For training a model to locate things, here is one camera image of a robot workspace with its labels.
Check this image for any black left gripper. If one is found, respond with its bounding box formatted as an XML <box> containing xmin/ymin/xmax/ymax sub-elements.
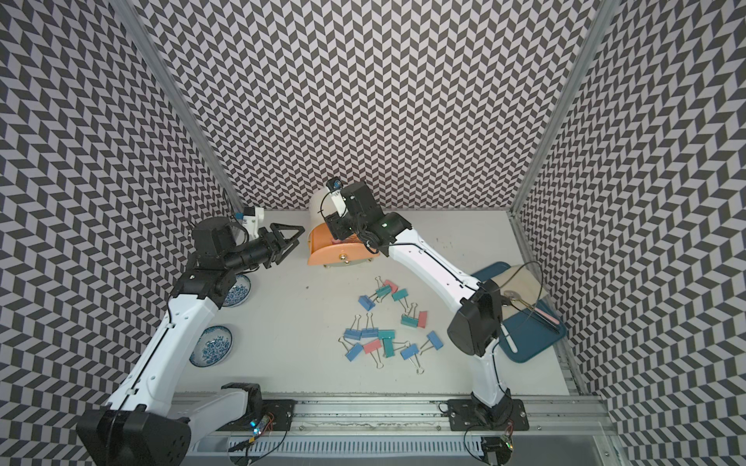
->
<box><xmin>223</xmin><ymin>222</ymin><xmax>305</xmax><ymax>275</ymax></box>

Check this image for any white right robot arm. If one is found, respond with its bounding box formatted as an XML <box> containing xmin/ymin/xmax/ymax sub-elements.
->
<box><xmin>319</xmin><ymin>177</ymin><xmax>509</xmax><ymax>409</ymax></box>

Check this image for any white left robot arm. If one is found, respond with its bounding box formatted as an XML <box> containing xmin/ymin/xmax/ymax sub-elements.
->
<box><xmin>76</xmin><ymin>217</ymin><xmax>305</xmax><ymax>465</ymax></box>

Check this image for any white round drawer cabinet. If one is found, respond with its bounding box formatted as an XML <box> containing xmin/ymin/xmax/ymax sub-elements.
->
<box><xmin>308</xmin><ymin>186</ymin><xmax>337</xmax><ymax>229</ymax></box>

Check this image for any green binder clip top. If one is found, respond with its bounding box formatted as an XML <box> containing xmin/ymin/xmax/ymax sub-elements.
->
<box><xmin>370</xmin><ymin>285</ymin><xmax>392</xmax><ymax>302</ymax></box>

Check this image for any blue binder clip upper left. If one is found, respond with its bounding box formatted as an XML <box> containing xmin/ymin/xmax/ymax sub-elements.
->
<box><xmin>359</xmin><ymin>295</ymin><xmax>377</xmax><ymax>312</ymax></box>

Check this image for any pink binder clip top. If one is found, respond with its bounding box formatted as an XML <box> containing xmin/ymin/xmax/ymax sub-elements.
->
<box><xmin>378</xmin><ymin>280</ymin><xmax>399</xmax><ymax>294</ymax></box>

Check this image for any green binder clip upper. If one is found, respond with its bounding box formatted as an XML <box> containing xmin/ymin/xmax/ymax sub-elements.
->
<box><xmin>392</xmin><ymin>289</ymin><xmax>410</xmax><ymax>314</ymax></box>

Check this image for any green binder clip middle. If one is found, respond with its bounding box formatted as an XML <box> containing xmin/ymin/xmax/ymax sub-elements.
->
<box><xmin>400</xmin><ymin>303</ymin><xmax>419</xmax><ymax>328</ymax></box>

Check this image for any blue binder clip bottom left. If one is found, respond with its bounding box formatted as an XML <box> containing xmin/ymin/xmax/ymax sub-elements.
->
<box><xmin>338</xmin><ymin>337</ymin><xmax>363</xmax><ymax>362</ymax></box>

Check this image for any pink binder clip bottom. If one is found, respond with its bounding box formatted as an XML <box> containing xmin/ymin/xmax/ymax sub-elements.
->
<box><xmin>363</xmin><ymin>339</ymin><xmax>384</xmax><ymax>370</ymax></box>

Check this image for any blue binder clip right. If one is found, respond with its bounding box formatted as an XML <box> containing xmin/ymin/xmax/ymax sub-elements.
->
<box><xmin>420</xmin><ymin>331</ymin><xmax>444</xmax><ymax>355</ymax></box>

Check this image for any blue patterned bowl far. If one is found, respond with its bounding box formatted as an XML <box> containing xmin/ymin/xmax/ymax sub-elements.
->
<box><xmin>223</xmin><ymin>274</ymin><xmax>252</xmax><ymax>307</ymax></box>

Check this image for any blue patterned bowl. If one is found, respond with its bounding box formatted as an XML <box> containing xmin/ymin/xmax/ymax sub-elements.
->
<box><xmin>223</xmin><ymin>274</ymin><xmax>252</xmax><ymax>307</ymax></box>
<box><xmin>190</xmin><ymin>325</ymin><xmax>233</xmax><ymax>368</ymax></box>

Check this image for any blue patterned bowl near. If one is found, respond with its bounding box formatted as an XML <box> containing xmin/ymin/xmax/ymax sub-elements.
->
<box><xmin>190</xmin><ymin>325</ymin><xmax>233</xmax><ymax>368</ymax></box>

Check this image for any beige cloth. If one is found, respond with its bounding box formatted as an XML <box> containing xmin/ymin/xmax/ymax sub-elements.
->
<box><xmin>493</xmin><ymin>265</ymin><xmax>548</xmax><ymax>305</ymax></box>

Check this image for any teal cutting board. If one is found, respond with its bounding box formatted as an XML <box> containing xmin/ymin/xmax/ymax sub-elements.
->
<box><xmin>473</xmin><ymin>262</ymin><xmax>567</xmax><ymax>363</ymax></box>

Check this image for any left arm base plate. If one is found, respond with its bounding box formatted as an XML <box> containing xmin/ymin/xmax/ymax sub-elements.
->
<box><xmin>223</xmin><ymin>399</ymin><xmax>296</xmax><ymax>432</ymax></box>

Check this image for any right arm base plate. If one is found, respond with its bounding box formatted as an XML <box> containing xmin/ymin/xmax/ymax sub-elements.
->
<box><xmin>445</xmin><ymin>397</ymin><xmax>530</xmax><ymax>432</ymax></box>

